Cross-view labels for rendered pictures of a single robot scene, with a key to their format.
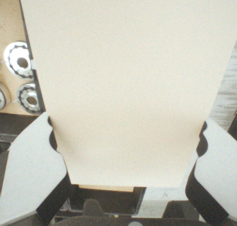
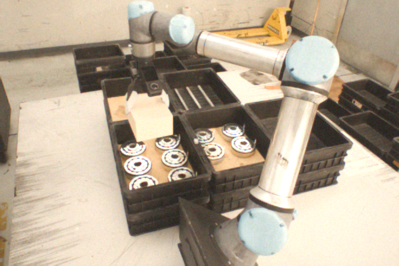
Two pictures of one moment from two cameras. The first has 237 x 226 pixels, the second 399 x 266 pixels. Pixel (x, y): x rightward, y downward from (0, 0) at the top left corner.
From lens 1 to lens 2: 1.02 m
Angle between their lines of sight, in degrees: 32
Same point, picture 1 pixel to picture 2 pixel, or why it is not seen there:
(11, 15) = not seen: hidden behind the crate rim
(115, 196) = (122, 91)
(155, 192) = (70, 103)
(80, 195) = not seen: hidden behind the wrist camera
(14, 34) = (224, 164)
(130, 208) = (107, 84)
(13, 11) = not seen: hidden behind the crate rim
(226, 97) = (34, 197)
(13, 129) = (207, 114)
